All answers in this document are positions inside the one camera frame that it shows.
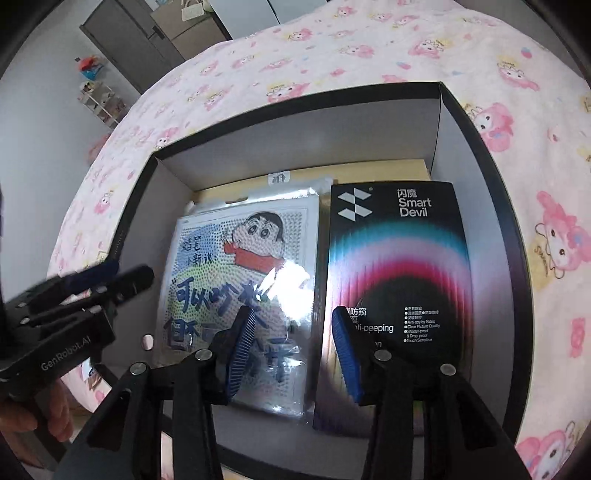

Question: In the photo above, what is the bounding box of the kraft paper envelope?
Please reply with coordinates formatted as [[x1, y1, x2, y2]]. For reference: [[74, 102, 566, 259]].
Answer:
[[191, 158, 430, 204]]

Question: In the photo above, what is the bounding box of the pink printed blanket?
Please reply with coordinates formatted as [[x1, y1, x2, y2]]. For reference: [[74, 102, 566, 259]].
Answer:
[[46, 0, 591, 480]]

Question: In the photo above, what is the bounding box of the white shelf rack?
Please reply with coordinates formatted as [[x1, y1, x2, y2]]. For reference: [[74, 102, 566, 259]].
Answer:
[[76, 80, 129, 131]]

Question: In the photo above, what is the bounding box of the black screen protector package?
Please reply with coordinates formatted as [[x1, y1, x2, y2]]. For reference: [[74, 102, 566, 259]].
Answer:
[[311, 181, 476, 435]]

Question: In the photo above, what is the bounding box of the pink soft object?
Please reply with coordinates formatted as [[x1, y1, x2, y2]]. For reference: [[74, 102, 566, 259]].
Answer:
[[85, 134, 112, 163]]

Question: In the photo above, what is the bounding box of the person's left hand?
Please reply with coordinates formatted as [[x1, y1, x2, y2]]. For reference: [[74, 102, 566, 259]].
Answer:
[[0, 382, 71, 446]]

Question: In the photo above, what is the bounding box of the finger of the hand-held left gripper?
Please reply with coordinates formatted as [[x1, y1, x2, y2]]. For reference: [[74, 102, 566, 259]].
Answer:
[[69, 265, 155, 319], [61, 259, 122, 292]]

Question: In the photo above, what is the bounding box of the colourful wall toy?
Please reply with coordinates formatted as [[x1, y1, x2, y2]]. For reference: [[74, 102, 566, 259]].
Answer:
[[75, 54, 105, 82]]

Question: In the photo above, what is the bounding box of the brown cabinet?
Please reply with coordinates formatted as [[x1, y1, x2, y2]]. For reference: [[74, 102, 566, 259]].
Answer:
[[150, 0, 232, 61]]

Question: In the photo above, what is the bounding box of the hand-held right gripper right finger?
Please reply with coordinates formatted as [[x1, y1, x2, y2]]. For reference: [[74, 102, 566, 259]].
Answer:
[[331, 305, 532, 480]]

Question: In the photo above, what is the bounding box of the cartoon bead art packet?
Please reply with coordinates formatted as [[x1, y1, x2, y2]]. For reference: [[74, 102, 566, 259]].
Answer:
[[154, 187, 321, 423]]

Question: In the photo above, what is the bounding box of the dark grey door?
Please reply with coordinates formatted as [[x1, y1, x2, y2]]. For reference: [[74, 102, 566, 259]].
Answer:
[[79, 0, 185, 93]]

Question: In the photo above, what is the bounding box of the white wardrobe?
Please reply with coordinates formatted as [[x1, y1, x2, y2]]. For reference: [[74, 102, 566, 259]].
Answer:
[[267, 0, 334, 25]]

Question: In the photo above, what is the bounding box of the black cardboard box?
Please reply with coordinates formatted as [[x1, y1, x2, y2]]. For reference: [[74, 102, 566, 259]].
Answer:
[[105, 80, 532, 480]]

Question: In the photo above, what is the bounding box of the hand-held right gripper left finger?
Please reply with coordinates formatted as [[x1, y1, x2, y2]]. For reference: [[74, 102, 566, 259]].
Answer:
[[55, 305, 256, 480]]

